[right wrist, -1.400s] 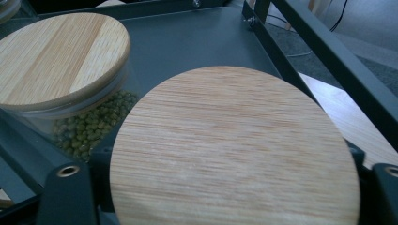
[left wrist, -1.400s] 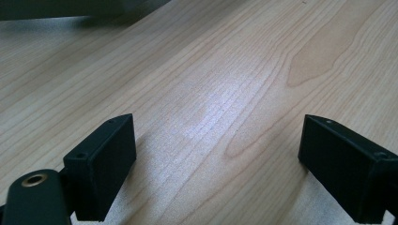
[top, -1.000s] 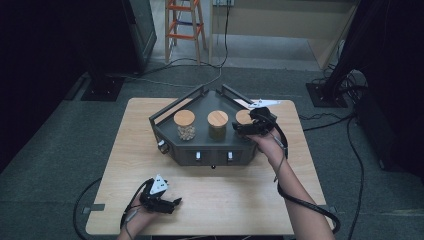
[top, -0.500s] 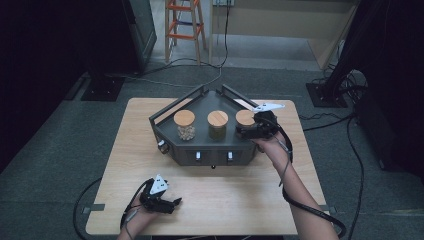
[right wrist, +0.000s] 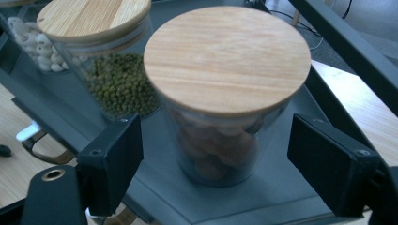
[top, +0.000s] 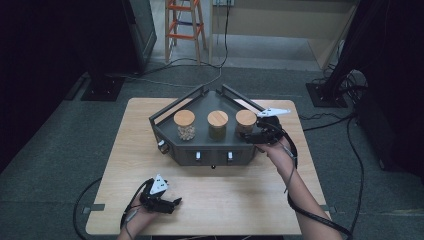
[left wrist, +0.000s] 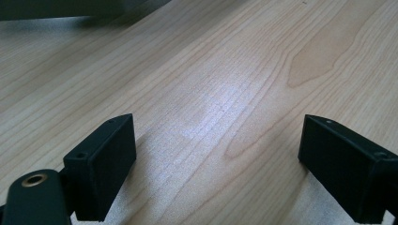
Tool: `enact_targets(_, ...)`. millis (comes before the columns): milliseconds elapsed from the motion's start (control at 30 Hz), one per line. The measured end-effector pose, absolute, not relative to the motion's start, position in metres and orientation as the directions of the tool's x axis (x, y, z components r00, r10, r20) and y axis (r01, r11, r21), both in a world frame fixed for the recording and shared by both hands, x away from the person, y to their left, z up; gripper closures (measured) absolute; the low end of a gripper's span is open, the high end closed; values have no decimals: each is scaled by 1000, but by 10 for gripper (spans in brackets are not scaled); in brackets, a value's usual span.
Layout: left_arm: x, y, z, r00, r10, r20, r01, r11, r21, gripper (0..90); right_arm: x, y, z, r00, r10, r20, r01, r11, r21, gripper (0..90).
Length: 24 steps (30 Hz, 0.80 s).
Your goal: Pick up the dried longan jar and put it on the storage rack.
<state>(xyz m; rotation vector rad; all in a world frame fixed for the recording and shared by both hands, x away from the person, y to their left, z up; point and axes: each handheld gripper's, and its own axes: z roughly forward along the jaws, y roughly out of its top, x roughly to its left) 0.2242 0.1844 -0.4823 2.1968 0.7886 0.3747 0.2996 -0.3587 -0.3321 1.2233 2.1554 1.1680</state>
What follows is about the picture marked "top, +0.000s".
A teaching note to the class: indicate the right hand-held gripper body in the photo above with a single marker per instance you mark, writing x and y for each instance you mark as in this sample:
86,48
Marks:
270,131

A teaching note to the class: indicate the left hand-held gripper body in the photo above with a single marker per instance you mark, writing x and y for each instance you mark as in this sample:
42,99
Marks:
155,201

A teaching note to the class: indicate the glass jar with brown contents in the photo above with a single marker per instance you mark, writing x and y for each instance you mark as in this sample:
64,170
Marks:
246,117

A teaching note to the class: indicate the glass jar with green contents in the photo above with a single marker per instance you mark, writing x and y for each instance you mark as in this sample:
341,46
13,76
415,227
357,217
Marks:
217,118

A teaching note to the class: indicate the black corner shelf rack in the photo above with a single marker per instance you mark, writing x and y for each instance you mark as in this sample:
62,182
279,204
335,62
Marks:
200,140

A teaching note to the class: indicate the glass jar with pale beans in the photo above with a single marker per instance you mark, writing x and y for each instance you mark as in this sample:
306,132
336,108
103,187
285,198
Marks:
184,118

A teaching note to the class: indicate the person's left hand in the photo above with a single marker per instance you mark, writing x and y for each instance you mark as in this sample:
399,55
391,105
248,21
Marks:
140,217

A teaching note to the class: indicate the person's right hand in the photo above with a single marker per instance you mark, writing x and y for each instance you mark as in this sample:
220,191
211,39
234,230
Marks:
280,156

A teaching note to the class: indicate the dark equipment box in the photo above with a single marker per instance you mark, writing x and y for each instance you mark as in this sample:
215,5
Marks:
380,133

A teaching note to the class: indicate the light wooden cabinet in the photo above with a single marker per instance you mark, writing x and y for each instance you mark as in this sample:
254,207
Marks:
283,20

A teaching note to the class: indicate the wooden ladder with orange braces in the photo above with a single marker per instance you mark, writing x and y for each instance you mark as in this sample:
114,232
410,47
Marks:
182,35

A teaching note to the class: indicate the black square stand base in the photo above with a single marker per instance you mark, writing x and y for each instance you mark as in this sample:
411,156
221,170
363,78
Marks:
103,88

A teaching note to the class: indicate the white power strip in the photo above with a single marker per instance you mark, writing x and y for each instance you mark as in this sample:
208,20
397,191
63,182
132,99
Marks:
223,2

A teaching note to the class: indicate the grey table edge bracket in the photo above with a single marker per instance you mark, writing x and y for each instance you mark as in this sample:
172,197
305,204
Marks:
330,209
93,208

